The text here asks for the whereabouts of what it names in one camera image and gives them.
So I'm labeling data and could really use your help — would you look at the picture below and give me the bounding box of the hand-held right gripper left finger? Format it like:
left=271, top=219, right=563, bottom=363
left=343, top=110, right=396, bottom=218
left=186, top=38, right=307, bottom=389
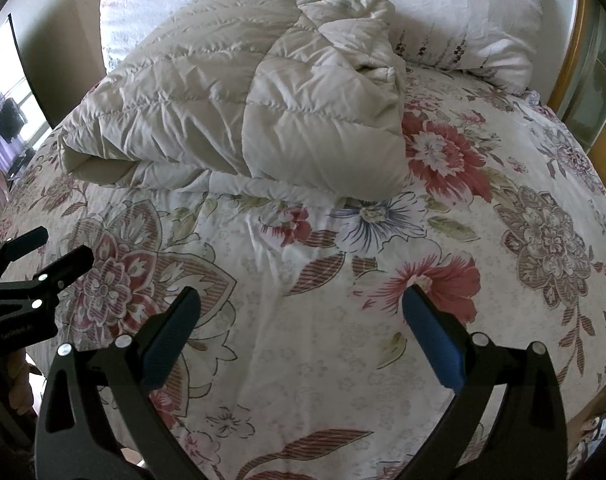
left=35, top=286, right=202, bottom=480

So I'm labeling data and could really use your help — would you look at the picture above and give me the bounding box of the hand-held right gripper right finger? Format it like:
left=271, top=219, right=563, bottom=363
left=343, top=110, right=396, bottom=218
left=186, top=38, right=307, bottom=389
left=402, top=285, right=568, bottom=480

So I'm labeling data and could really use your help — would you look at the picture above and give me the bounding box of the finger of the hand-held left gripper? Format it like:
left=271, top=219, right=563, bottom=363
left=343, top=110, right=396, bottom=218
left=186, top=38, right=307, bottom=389
left=0, top=246, right=95, bottom=313
left=0, top=226, right=50, bottom=283

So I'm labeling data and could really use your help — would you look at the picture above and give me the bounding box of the cream quilted duvet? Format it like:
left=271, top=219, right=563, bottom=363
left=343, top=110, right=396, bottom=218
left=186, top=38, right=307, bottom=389
left=58, top=0, right=412, bottom=202

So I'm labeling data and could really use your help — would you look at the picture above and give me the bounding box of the person's left hand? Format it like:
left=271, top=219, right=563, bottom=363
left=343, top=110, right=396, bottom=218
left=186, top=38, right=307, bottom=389
left=0, top=347, right=42, bottom=413

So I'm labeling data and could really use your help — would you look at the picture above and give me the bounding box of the floral bedspread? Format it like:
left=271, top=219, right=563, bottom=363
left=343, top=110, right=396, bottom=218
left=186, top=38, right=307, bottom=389
left=0, top=60, right=606, bottom=480

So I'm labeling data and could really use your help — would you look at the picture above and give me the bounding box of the window with purple curtain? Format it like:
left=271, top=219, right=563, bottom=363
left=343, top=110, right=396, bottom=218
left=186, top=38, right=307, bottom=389
left=0, top=14, right=54, bottom=173

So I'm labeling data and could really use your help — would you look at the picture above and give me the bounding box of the white floral pillow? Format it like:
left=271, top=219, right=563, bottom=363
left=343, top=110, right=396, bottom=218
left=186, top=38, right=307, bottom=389
left=100, top=0, right=274, bottom=75
left=268, top=0, right=544, bottom=95

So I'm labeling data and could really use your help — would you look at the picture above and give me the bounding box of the frosted glass door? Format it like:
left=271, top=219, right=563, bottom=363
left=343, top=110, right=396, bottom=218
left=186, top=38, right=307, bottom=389
left=569, top=0, right=606, bottom=158

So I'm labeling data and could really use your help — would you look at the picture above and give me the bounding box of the wooden bed frame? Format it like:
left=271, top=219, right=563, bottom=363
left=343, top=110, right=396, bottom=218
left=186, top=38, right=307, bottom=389
left=565, top=372, right=606, bottom=463

